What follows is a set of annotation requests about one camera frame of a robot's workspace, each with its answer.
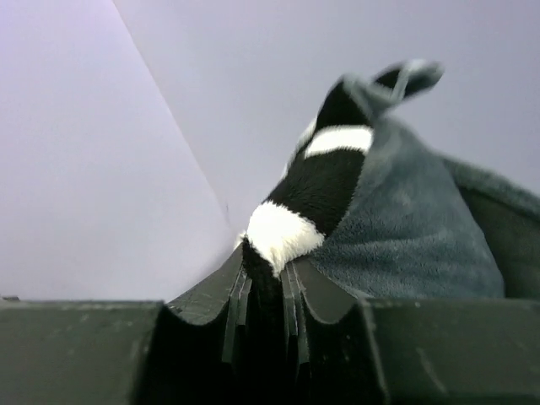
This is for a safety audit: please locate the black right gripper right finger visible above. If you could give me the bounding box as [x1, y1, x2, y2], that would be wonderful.
[282, 261, 539, 404]

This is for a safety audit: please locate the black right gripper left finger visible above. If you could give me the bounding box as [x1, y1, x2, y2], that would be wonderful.
[1, 254, 249, 404]

